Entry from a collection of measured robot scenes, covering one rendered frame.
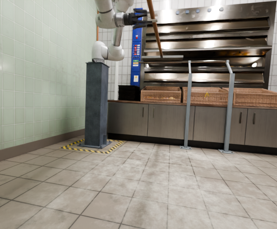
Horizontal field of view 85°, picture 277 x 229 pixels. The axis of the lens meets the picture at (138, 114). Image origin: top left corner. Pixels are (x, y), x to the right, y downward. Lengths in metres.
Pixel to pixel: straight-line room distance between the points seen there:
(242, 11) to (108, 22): 2.30
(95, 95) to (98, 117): 0.26
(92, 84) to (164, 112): 0.98
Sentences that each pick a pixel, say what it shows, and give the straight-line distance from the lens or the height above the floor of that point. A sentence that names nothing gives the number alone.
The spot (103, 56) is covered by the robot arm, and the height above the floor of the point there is 1.09.
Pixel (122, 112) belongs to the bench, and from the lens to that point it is 2.18.
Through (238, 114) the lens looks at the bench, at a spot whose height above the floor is 0.47.
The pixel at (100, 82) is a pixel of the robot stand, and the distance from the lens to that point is 1.88.
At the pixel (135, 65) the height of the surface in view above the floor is 1.21.
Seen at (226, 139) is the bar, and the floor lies 0.16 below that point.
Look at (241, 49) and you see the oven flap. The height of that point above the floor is 1.38.
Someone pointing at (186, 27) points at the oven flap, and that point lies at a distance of 2.92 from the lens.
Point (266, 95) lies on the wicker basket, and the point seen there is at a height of 0.71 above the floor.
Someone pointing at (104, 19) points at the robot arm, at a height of 1.11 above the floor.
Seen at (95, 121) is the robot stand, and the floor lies 0.30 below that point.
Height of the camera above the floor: 0.53
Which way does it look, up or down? 4 degrees down
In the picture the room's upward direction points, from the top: 3 degrees clockwise
